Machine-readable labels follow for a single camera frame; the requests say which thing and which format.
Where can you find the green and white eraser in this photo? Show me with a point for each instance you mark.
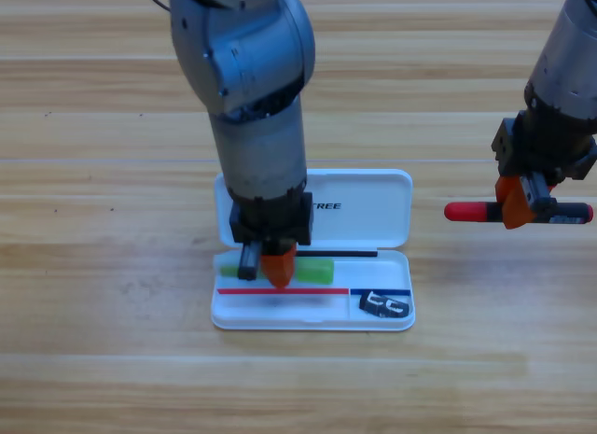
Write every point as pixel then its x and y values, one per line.
pixel 317 271

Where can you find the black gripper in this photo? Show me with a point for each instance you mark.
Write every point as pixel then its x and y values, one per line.
pixel 545 149
pixel 270 219

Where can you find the white Unitree pencil case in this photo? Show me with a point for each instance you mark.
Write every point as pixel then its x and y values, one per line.
pixel 373 210

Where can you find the red black marker pen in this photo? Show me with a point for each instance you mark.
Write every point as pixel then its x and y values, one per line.
pixel 466 212

